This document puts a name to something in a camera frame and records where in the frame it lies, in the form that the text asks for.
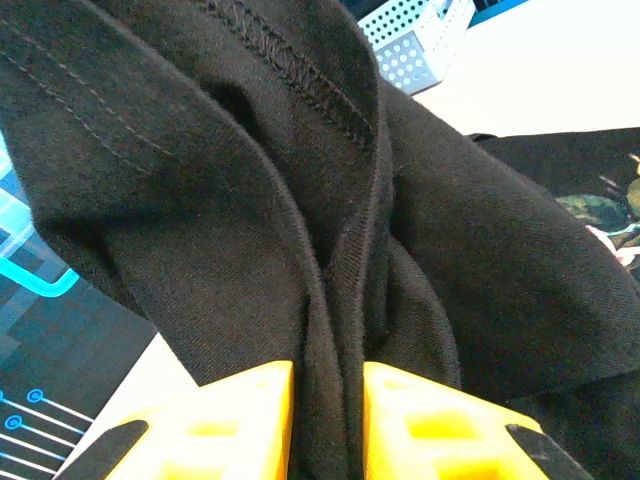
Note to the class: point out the black floral print t-shirt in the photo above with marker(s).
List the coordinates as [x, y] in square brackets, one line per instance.
[200, 200]

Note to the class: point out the pale blue perforated plastic basket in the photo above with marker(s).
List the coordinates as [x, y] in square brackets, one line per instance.
[415, 55]

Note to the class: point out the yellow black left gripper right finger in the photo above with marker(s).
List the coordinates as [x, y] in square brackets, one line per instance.
[440, 440]

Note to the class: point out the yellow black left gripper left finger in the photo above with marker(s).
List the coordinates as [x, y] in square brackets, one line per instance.
[210, 440]

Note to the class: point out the blue table edge trim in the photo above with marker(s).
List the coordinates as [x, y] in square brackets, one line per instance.
[500, 10]

